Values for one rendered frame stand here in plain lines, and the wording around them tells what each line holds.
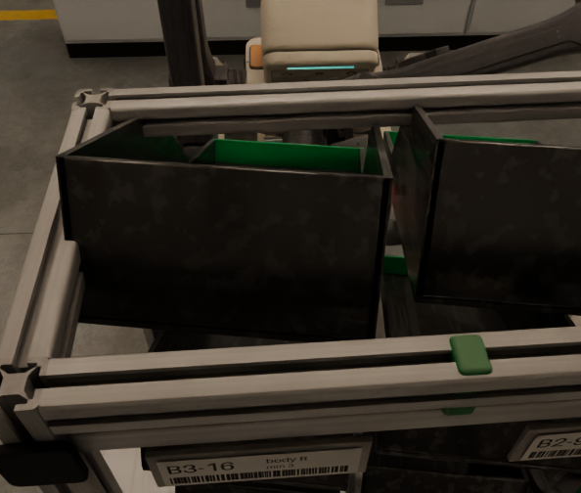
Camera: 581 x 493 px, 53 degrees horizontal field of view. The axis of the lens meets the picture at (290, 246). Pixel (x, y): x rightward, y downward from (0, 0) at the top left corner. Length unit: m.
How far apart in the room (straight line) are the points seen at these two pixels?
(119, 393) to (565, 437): 0.18
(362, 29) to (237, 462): 0.93
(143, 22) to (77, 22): 0.37
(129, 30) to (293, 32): 2.74
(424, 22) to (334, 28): 2.72
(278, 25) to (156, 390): 0.94
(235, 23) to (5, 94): 1.36
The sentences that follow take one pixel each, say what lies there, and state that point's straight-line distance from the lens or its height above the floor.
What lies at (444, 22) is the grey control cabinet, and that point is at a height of 0.19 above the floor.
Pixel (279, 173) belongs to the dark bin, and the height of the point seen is 1.69.
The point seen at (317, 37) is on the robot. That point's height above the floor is 1.33.
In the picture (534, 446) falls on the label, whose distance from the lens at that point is 0.27.
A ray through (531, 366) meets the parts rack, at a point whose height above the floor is 1.66.
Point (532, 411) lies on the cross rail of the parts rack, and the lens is 0.25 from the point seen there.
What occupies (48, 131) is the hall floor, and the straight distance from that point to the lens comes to 3.37.
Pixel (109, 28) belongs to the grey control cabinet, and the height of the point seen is 0.20.
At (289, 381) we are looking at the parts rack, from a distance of 0.20.
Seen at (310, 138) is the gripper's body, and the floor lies 1.39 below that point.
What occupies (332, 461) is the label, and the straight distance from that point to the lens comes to 0.25.
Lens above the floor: 1.83
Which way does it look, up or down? 47 degrees down
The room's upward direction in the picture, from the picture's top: straight up
